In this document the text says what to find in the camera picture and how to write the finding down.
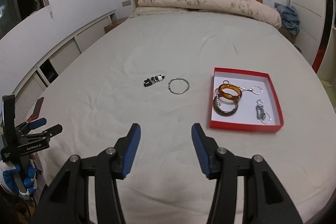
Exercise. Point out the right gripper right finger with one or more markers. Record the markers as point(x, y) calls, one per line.
point(265, 198)

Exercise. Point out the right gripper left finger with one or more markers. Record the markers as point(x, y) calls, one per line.
point(66, 199)

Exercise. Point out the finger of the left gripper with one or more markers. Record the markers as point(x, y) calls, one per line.
point(46, 134)
point(31, 125)

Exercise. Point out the silver wrist watch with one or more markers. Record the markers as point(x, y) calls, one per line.
point(260, 112)

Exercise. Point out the amber resin bangle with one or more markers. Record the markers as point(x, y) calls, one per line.
point(230, 92)

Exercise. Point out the dark brown bangle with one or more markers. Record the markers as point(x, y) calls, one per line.
point(225, 107)

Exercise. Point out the plain silver bangle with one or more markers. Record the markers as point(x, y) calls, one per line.
point(178, 86)

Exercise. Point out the blue white gloved hand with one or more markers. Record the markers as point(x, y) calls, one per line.
point(13, 183)

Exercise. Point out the red phone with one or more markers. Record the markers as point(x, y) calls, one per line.
point(36, 110)

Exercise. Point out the white low cabinet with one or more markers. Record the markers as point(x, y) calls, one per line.
point(51, 65)

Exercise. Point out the red shallow box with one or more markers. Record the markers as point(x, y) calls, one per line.
point(257, 89)

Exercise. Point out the grey bed sheet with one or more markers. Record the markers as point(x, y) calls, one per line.
point(123, 79)

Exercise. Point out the open white shelf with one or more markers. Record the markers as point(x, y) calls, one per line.
point(326, 71)

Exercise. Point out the blue crumpled cloth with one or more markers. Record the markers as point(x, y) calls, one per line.
point(290, 19)

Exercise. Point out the white wardrobe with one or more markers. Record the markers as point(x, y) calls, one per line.
point(311, 15)

